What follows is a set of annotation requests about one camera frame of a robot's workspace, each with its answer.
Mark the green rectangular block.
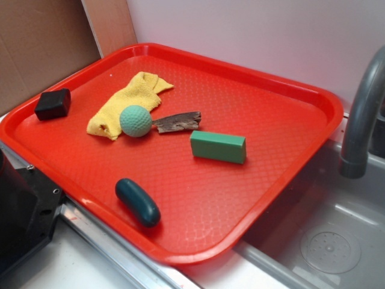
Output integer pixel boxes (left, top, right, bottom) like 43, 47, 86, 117
190, 131, 247, 164

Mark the black square block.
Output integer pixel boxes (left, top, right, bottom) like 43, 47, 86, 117
34, 88, 71, 121

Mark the red plastic tray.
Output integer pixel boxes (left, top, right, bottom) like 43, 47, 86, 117
1, 43, 343, 266

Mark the brown wood piece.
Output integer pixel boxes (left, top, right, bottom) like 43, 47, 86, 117
152, 111, 202, 134

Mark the green dimpled ball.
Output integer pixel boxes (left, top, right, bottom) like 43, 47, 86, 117
119, 105, 152, 138

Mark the yellow cloth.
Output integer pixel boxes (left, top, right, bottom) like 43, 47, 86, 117
87, 72, 174, 141

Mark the dark teal oblong capsule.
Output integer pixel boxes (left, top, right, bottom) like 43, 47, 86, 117
115, 178, 161, 228

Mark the grey plastic sink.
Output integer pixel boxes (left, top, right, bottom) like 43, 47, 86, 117
235, 141, 384, 288

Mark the grey faucet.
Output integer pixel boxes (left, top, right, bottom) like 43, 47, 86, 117
339, 47, 384, 179

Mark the brown cardboard panel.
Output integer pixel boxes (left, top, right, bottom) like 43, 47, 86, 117
1, 1, 137, 115

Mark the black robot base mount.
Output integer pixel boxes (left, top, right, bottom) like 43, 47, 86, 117
1, 152, 64, 278

